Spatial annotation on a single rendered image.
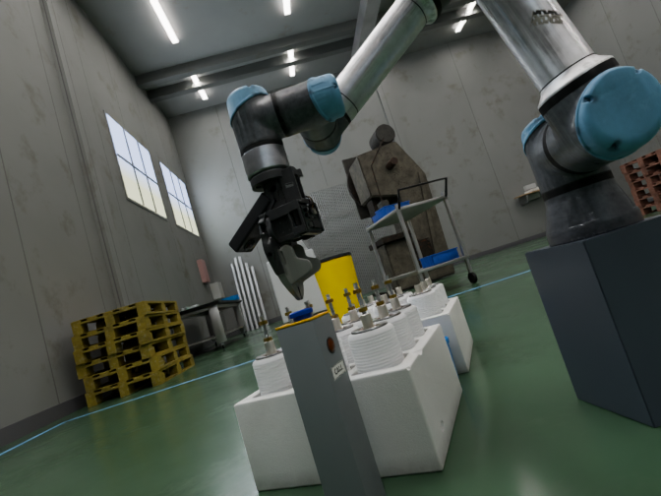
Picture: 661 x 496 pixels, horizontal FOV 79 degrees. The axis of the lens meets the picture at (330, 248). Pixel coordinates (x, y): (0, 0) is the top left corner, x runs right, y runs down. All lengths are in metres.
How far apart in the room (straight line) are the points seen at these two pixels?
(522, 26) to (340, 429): 0.67
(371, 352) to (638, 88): 0.58
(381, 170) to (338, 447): 6.15
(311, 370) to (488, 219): 11.95
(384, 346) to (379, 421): 0.13
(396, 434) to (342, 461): 0.14
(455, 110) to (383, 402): 12.61
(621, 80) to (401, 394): 0.58
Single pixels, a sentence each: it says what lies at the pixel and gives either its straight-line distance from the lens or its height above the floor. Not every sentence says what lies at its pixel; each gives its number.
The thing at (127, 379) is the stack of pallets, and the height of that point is 0.14.
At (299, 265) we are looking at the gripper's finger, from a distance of 0.65.
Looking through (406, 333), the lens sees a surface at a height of 0.21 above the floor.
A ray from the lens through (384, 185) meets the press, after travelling 6.61.
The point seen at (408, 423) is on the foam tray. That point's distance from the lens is 0.78.
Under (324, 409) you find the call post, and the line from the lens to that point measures 0.67.
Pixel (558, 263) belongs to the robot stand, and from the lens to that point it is 0.83.
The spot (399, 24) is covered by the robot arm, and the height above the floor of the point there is 0.79.
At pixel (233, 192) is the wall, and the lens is 11.79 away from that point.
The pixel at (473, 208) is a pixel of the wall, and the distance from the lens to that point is 12.41.
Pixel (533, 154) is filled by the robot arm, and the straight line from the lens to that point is 0.85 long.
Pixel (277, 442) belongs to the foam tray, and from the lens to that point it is 0.90.
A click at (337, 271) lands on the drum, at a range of 3.75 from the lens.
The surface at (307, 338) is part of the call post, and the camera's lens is 0.64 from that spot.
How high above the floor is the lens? 0.34
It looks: 6 degrees up
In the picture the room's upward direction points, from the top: 18 degrees counter-clockwise
